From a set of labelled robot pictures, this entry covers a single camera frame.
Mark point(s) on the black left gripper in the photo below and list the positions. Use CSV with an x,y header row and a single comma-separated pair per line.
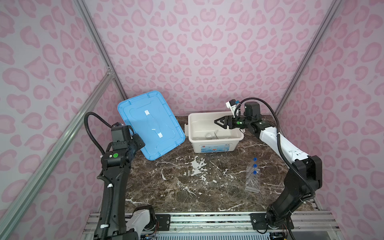
x,y
140,143

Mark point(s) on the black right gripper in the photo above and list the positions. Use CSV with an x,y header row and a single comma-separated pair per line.
x,y
229,121

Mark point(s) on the white plastic storage bin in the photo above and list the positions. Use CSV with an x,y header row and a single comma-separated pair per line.
x,y
200,124

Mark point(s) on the blue plastic bin lid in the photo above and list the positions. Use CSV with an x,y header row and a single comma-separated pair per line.
x,y
153,120

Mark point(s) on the blue-capped test tube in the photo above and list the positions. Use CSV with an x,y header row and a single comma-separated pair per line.
x,y
253,161
251,173
252,178

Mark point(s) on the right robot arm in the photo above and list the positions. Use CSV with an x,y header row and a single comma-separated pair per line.
x,y
305,174

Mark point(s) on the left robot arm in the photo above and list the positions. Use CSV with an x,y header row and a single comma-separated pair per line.
x,y
116,167

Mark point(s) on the clear plastic test tube rack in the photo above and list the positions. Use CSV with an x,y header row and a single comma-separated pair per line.
x,y
253,189

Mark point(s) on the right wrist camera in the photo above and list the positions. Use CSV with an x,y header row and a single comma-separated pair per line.
x,y
234,106

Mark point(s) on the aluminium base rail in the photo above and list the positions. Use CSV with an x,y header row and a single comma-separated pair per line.
x,y
305,225

